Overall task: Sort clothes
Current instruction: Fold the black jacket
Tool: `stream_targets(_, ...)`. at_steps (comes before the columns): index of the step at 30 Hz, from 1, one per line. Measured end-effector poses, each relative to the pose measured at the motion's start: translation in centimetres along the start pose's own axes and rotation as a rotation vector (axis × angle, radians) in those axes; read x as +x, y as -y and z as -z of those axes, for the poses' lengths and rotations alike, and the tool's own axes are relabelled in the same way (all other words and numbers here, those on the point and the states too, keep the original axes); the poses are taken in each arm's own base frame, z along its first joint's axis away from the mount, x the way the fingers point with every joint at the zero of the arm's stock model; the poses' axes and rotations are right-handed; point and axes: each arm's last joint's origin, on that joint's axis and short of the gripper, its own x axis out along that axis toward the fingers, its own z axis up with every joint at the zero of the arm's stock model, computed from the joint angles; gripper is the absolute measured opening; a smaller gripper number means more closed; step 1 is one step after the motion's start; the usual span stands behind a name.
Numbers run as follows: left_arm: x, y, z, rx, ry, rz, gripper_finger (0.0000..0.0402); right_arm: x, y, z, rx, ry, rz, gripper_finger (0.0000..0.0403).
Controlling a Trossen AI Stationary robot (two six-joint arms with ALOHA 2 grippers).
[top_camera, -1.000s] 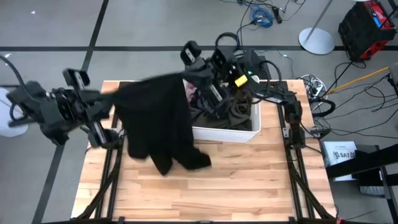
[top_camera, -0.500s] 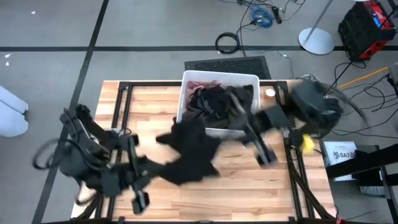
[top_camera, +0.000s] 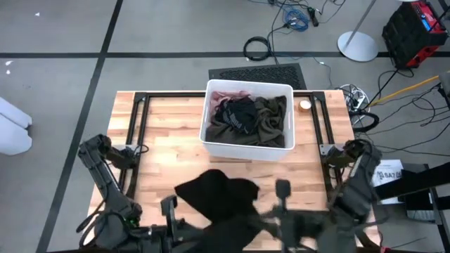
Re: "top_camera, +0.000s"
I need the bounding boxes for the black metal table frame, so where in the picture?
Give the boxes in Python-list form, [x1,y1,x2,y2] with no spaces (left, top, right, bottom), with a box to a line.
[80,90,384,253]

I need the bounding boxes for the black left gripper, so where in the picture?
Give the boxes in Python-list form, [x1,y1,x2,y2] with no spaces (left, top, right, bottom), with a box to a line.
[147,195,212,253]

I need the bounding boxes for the large black garment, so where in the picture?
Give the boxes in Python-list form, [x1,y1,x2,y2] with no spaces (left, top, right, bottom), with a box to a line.
[174,169,282,253]

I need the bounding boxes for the white printed booklet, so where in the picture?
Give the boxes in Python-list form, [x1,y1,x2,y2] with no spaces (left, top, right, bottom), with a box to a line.
[372,160,405,205]

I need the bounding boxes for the black and red tool case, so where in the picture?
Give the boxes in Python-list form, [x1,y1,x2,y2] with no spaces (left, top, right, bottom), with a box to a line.
[381,0,450,70]

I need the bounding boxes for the dark olive green garment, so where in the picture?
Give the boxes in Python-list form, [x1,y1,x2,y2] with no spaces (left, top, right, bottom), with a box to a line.
[205,95,288,148]

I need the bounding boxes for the blue cable bundle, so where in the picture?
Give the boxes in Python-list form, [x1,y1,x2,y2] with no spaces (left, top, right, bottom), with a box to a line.
[282,6,311,33]

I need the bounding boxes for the yellow pole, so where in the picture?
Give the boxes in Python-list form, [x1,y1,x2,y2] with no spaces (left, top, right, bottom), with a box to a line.
[368,74,441,107]

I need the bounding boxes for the white perforated plastic basket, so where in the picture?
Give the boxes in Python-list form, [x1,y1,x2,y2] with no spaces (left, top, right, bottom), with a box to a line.
[199,79,295,162]

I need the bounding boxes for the black briefs with printed waistband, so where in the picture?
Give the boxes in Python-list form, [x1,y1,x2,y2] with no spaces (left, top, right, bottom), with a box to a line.
[214,97,259,135]

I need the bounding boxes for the white cable bundle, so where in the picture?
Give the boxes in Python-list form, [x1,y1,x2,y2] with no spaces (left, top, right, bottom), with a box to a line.
[339,83,370,110]

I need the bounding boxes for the white rounded object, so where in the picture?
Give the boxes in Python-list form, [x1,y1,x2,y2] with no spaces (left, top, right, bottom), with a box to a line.
[0,96,34,156]

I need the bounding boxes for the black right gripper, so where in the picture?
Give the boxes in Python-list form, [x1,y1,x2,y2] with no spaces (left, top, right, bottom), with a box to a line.
[261,179,335,252]

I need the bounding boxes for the white round stand base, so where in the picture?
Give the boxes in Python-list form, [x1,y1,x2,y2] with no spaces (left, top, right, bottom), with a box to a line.
[336,0,380,63]

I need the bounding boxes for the black floor vent grille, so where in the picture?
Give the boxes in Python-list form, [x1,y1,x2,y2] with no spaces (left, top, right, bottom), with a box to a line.
[208,63,307,91]

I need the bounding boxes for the pink checked shirt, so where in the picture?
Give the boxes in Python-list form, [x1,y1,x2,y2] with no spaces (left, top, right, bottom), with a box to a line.
[210,90,252,122]

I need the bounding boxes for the coiled black cable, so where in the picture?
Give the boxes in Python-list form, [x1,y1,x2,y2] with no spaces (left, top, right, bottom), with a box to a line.
[243,36,273,62]

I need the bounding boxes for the black cart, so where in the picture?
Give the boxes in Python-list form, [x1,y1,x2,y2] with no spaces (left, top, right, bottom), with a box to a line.
[374,162,450,233]

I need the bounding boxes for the black power strip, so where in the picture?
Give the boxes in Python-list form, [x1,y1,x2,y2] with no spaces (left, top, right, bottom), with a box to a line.
[307,6,321,28]

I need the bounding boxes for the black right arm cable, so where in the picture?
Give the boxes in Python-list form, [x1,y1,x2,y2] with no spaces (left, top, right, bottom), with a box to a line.
[351,110,381,134]

